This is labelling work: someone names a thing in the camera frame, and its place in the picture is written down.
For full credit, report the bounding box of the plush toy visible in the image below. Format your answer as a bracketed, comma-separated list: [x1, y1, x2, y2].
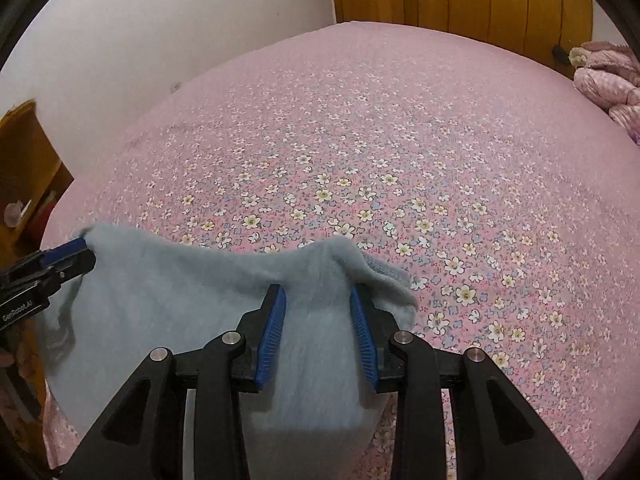
[568, 47, 591, 68]

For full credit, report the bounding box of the pink quilted comforter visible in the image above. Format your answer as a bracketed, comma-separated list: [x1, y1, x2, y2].
[573, 41, 640, 144]

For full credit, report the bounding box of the pink floral bed sheet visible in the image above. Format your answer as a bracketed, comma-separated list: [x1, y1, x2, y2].
[39, 23, 639, 479]

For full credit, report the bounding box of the wall socket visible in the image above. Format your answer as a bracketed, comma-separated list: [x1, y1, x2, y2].
[169, 81, 182, 93]

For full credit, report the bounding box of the left hand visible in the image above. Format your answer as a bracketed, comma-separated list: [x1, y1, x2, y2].
[1, 327, 39, 382]

